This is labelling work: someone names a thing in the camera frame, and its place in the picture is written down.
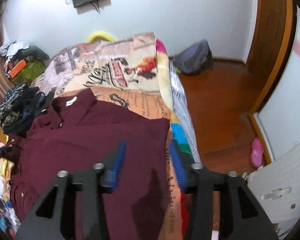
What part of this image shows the navy patterned folded garment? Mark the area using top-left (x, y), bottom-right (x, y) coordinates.
top-left (0, 82), bottom-right (30, 128)

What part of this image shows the yellow curved object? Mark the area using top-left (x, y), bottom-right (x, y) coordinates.
top-left (87, 31), bottom-right (116, 43)

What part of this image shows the green storage box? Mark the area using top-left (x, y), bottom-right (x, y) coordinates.
top-left (12, 59), bottom-right (46, 86)

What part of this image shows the pink slipper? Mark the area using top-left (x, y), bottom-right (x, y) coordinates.
top-left (250, 138), bottom-right (264, 168)

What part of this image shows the orange flat box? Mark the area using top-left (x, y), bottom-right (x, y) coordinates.
top-left (8, 60), bottom-right (27, 78)

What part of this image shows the dark grey cloth bundle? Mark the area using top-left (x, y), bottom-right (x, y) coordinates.
top-left (0, 41), bottom-right (50, 62)

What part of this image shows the white plastic drawer cabinet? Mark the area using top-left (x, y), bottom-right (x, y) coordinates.
top-left (242, 141), bottom-right (300, 239)

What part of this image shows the brown wooden door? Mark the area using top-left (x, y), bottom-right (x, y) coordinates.
top-left (246, 0), bottom-right (297, 115)

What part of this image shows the dark navy folded garment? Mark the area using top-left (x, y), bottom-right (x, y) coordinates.
top-left (2, 87), bottom-right (46, 138)

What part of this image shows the black folded garment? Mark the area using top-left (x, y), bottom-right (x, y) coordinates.
top-left (38, 91), bottom-right (55, 116)

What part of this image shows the newspaper print bed blanket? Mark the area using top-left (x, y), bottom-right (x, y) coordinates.
top-left (39, 33), bottom-right (182, 239)

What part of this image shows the maroon button-up shirt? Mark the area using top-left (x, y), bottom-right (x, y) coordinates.
top-left (8, 89), bottom-right (170, 239)

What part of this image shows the purple grey backpack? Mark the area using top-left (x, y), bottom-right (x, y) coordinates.
top-left (172, 39), bottom-right (213, 75)

